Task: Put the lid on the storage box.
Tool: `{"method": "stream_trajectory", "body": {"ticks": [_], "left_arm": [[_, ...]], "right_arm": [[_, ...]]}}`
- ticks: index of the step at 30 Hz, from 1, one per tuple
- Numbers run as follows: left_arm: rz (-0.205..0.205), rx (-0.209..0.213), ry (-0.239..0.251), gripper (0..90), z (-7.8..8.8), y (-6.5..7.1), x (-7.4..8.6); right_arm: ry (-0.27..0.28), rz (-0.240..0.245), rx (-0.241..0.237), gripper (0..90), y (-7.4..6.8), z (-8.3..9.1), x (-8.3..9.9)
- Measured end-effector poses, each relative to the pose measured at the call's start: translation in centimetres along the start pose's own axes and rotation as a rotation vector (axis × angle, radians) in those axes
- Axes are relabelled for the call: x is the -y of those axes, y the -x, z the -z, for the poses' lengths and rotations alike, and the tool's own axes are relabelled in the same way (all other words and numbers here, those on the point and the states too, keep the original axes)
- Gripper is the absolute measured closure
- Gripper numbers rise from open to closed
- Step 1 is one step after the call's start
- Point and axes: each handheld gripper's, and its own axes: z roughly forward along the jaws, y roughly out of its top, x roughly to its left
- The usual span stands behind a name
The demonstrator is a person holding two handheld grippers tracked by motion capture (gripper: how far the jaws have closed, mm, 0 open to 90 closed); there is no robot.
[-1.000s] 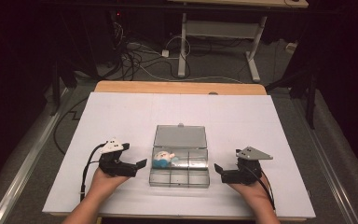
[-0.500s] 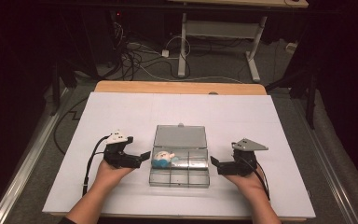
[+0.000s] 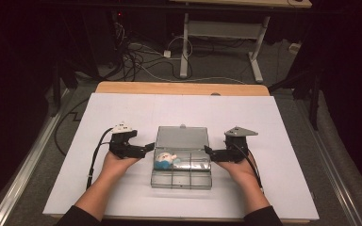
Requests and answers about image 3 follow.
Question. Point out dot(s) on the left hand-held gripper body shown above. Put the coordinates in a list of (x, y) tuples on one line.
[(121, 144)]

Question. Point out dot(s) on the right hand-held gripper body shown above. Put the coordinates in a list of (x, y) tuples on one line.
[(237, 147)]

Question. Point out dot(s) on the small white blue plush toy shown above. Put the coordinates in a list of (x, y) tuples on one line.
[(164, 160)]

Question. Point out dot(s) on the clear plastic compartment box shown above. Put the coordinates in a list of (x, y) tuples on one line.
[(182, 179)]

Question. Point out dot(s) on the person's left hand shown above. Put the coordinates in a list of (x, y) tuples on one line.
[(116, 166)]

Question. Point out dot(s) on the person's right hand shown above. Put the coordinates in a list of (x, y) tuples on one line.
[(243, 172)]

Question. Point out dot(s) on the white board sheet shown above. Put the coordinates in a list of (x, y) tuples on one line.
[(169, 109)]

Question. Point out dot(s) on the wooden table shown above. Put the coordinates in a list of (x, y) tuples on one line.
[(169, 88)]

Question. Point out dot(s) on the black stand leg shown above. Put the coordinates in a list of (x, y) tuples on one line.
[(56, 84), (314, 100)]

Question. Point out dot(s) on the white power adapter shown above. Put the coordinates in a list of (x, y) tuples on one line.
[(167, 53)]

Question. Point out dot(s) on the light wooden desk top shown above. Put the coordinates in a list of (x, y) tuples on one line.
[(242, 3)]

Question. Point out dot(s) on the metal floor rail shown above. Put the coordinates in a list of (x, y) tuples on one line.
[(330, 163), (25, 169)]

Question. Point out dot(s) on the white metal desk frame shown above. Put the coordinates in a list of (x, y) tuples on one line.
[(223, 29)]

